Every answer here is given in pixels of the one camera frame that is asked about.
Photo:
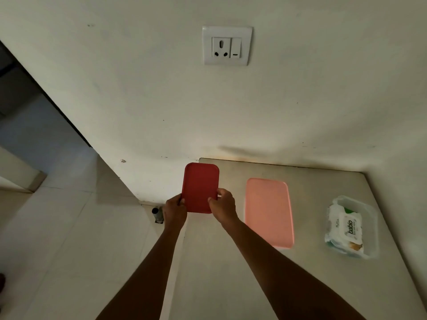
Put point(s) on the person's right hand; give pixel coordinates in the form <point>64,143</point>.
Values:
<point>224,208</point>

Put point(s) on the person's left hand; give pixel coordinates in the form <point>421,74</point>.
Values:
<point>174,213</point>

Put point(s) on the dark red plastic lid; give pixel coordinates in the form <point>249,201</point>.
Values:
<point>200,184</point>

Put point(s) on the pink plastic lid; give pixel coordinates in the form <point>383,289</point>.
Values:
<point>269,213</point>

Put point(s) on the white green wet wipes pack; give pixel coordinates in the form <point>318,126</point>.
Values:
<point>345,229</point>

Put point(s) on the small clear plastic container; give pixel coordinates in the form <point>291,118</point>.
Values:
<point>372,223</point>

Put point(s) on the person's right forearm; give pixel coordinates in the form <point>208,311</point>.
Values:
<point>290,279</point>

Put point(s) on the person's left forearm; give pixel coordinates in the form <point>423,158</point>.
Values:
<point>143,279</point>

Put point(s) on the grey table leg base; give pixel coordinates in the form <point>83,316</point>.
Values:
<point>157,215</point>

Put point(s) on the beige furniture corner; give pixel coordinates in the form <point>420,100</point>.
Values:
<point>20,169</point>

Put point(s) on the white wall socket switch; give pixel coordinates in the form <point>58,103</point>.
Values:
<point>227,45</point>

